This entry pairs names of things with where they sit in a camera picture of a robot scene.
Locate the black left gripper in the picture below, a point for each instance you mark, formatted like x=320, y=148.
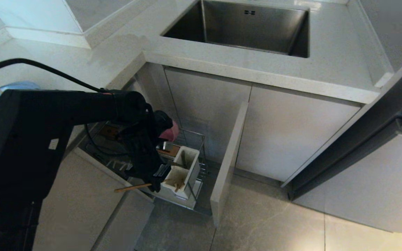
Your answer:
x=145, y=153

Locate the pink speckled bowl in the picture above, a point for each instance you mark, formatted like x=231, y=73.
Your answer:
x=173, y=134

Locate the beige pull-out cabinet front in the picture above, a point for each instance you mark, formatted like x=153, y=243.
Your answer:
x=229, y=164

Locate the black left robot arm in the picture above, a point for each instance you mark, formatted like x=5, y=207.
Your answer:
x=47, y=111

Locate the white drip tray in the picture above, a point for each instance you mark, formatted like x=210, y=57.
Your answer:
x=183, y=202

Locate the white two-compartment cutlery holder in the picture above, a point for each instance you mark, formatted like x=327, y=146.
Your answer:
x=190, y=164

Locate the small beige drawer front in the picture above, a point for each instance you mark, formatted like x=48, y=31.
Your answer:
x=124, y=226

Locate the large beige drawer front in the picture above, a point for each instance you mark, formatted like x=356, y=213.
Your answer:
x=82, y=209

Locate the narrow beige cabinet door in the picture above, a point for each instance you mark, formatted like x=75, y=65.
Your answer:
x=215, y=97

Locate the wide beige cabinet door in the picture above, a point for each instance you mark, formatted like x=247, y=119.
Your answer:
x=291, y=136

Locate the blue round plate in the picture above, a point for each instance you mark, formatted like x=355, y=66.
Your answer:
x=16, y=85

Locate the stainless steel sink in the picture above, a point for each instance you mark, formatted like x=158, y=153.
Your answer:
x=253, y=31

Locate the white appliance front panel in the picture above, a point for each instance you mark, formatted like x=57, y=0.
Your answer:
x=379, y=184

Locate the dark grey door frame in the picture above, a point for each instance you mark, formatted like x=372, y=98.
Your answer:
x=361, y=139

